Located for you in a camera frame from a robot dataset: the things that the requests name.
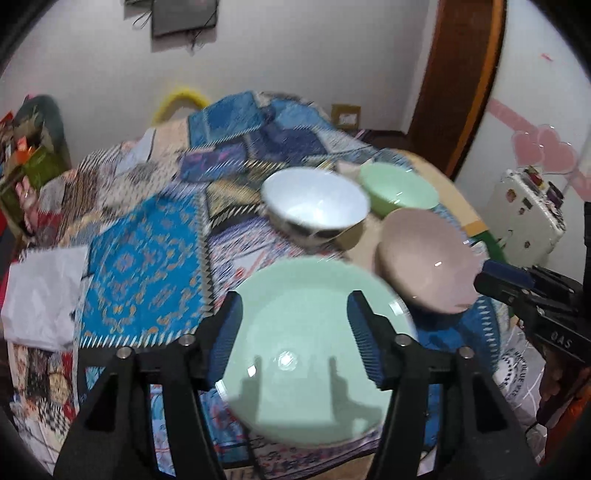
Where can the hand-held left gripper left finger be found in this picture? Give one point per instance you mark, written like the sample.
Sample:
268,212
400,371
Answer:
226,341

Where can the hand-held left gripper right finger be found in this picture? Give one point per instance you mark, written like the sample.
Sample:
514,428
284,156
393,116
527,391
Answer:
367,341

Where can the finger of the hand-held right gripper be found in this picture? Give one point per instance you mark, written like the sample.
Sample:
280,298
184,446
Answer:
498,290
508,273

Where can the green plate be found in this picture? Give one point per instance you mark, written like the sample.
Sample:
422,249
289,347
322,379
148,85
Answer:
295,332

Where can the pink bowl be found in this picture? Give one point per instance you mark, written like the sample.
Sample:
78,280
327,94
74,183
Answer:
425,258

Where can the green bowl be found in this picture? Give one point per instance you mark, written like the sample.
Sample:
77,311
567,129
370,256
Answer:
397,189

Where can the white bowl with dark dots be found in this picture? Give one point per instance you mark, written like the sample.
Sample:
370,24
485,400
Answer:
314,198

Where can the white stickered case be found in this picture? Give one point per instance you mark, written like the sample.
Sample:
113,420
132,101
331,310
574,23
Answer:
521,221

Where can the patchwork printed blanket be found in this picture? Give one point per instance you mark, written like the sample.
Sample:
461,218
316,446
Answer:
138,258

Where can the white heart-print sliding door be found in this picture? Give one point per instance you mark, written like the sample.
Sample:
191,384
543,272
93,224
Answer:
535,92

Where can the white folded cloth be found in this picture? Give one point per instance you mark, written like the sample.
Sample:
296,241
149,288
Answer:
41,295

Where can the brown wooden door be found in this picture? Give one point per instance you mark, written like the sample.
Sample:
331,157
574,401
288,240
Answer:
443,69

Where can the cardboard box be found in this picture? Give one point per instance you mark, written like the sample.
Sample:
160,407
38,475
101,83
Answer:
346,116

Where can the pink bunny toy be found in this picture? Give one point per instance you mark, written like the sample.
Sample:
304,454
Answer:
25,196

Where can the yellow foam tube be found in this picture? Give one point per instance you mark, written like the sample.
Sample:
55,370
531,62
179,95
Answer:
180,93

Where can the green storage box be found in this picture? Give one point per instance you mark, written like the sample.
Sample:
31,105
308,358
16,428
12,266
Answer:
41,161

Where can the small black wall monitor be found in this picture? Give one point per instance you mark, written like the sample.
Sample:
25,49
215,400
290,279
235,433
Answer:
184,16

